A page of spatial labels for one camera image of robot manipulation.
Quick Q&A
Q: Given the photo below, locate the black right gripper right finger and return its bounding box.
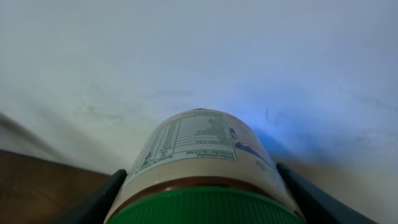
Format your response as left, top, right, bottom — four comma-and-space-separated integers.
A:
277, 163, 377, 224

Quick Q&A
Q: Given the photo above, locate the green-lidded seasoning jar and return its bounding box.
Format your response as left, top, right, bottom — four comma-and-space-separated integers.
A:
105, 109, 306, 223

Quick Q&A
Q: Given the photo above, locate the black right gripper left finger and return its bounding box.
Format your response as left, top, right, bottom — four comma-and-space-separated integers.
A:
53, 169, 127, 224

